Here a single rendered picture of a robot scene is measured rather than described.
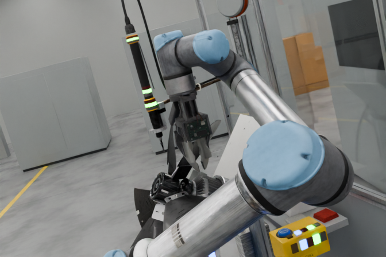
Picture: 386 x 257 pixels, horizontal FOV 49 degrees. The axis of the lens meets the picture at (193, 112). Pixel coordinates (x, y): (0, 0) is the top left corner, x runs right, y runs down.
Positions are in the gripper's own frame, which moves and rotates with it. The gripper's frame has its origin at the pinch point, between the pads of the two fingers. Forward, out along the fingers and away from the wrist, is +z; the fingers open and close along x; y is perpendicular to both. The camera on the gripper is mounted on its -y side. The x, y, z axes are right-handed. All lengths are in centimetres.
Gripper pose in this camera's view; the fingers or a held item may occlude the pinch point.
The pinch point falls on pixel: (199, 164)
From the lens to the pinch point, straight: 113.9
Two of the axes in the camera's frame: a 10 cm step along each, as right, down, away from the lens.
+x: 9.3, -2.9, 2.5
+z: 2.5, 9.5, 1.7
